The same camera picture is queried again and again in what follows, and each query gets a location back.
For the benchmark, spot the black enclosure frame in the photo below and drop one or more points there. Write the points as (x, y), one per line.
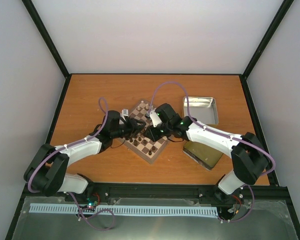
(275, 23)

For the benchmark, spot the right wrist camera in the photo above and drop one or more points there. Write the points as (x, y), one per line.
(155, 119)

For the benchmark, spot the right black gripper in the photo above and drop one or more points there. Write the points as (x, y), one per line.
(153, 136)

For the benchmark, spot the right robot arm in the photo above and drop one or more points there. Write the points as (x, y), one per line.
(249, 159)

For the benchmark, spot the wooden chessboard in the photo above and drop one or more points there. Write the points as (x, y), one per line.
(139, 113)

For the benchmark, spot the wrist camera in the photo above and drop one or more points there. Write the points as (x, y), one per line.
(155, 119)
(125, 112)

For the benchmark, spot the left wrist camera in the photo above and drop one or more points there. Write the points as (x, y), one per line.
(125, 112)

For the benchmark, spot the silver open tin box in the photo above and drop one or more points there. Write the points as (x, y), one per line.
(204, 109)

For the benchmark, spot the green circuit board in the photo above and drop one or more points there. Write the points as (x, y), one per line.
(93, 202)

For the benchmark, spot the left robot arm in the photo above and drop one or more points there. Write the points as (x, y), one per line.
(47, 172)

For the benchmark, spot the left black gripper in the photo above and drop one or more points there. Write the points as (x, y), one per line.
(133, 127)

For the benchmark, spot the light blue cable duct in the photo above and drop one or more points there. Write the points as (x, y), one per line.
(127, 210)

